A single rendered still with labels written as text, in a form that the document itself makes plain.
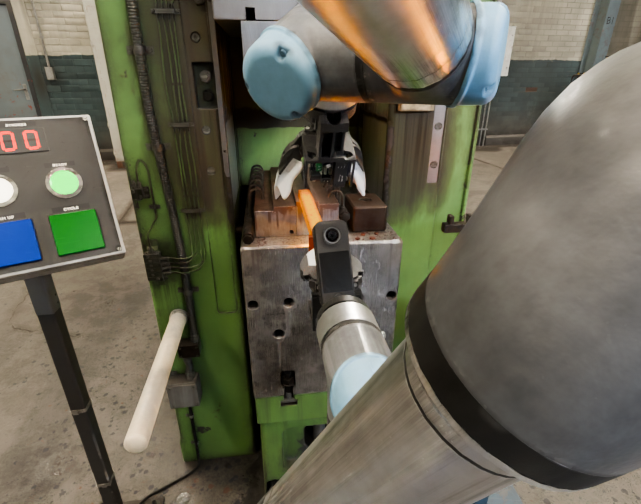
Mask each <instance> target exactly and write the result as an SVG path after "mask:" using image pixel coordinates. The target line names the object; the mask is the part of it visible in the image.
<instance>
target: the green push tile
mask: <svg viewBox="0 0 641 504"><path fill-rule="evenodd" d="M49 221H50V225H51V229H52V233H53V236H54V240H55V244H56V248H57V252H58V255H59V256H60V257H61V256H66V255H72V254H77V253H82V252H87V251H92V250H97V249H102V248H105V244H104V240H103V236H102V233H101V229H100V225H99V221H98V217H97V214H96V210H95V209H90V210H83V211H77V212H70V213H63V214H57V215H50V216H49Z"/></svg>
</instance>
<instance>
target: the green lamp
mask: <svg viewBox="0 0 641 504"><path fill-rule="evenodd" d="M78 184H79V183H78V179H77V177H76V176H75V175H74V174H73V173H71V172H68V171H58V172H56V173H54V174H53V175H52V176H51V178H50V185H51V187H52V188H53V190H55V191H56V192H58V193H60V194H70V193H72V192H74V191H75V190H76V189H77V188H78Z"/></svg>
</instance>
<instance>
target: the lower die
mask: <svg viewBox="0 0 641 504"><path fill-rule="evenodd" d="M277 172H278V167H270V170H265V171H263V175H264V176H263V177H264V184H263V186H264V189H263V190H264V193H263V195H264V199H262V200H261V194H260V192H258V191H255V205H254V217H255V231H256V238H257V237H277V236H296V235H309V232H308V228H307V225H306V222H305V218H304V215H303V211H302V208H301V205H300V200H299V196H298V193H297V189H296V186H295V182H294V181H293V184H292V189H291V192H290V194H289V196H288V197H287V198H286V199H285V200H284V199H283V198H282V196H280V197H279V198H278V199H275V194H274V185H275V180H276V175H277ZM307 183H308V186H309V188H310V191H311V193H312V196H313V198H314V201H315V204H316V207H317V209H318V212H319V214H320V216H321V219H322V221H329V220H339V202H338V201H337V199H336V197H335V196H334V194H333V193H332V194H331V198H328V194H329V193H330V191H332V190H331V189H330V188H329V190H328V193H326V192H325V190H326V188H327V187H328V186H329V185H328V183H327V184H326V186H325V188H323V184H324V183H323V184H322V183H321V181H315V182H313V181H310V176H309V167H308V170H307ZM290 230H293V231H294V232H293V234H290V233H289V231H290Z"/></svg>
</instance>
